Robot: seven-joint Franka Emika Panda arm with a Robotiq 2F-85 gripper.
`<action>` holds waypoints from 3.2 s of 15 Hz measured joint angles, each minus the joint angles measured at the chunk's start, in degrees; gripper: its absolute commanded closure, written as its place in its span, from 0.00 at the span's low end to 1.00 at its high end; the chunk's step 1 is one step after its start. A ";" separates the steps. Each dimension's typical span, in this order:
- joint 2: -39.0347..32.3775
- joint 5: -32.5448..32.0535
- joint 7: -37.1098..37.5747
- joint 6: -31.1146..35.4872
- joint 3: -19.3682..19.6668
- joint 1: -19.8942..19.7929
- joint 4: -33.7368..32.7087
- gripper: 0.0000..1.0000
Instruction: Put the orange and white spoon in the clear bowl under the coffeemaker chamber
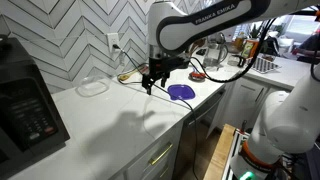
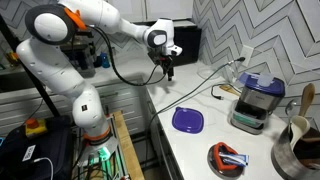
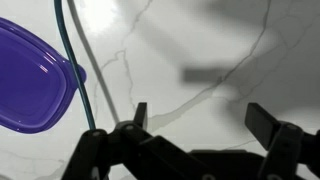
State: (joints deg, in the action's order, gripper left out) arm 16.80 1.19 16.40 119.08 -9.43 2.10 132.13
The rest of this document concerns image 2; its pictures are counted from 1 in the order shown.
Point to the purple plastic lid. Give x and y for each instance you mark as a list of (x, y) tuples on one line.
[(188, 120)]

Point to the black suitcase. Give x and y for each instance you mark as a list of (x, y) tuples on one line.
[(47, 156)]

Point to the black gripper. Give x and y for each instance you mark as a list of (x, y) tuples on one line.
[(165, 61)]

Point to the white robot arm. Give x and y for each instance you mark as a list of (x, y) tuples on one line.
[(53, 25)]

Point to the white ladle in pot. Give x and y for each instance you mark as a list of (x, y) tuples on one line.
[(299, 126)]

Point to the wooden spatula on counter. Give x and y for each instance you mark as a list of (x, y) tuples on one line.
[(229, 89)]

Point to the black camera tripod stand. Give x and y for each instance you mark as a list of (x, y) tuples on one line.
[(13, 43)]

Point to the yellow emergency stop box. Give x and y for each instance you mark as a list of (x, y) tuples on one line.
[(35, 127)]

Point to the blue white packet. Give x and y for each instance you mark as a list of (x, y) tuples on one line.
[(235, 159)]

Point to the steel utensil pot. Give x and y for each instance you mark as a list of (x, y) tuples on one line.
[(287, 164)]

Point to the clear glass bowl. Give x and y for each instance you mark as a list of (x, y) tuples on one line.
[(207, 73)]

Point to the wooden board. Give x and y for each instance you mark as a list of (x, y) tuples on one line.
[(130, 157)]

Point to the white wall outlet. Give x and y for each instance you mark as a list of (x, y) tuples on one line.
[(246, 52)]

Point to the wooden spoon in pot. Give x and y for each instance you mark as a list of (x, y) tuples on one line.
[(307, 98)]

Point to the round metal dish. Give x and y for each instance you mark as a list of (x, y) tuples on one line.
[(223, 174)]

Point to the black microwave oven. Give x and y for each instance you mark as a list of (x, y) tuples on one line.
[(182, 43)]

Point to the blue bottle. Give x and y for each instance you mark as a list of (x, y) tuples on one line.
[(105, 61)]

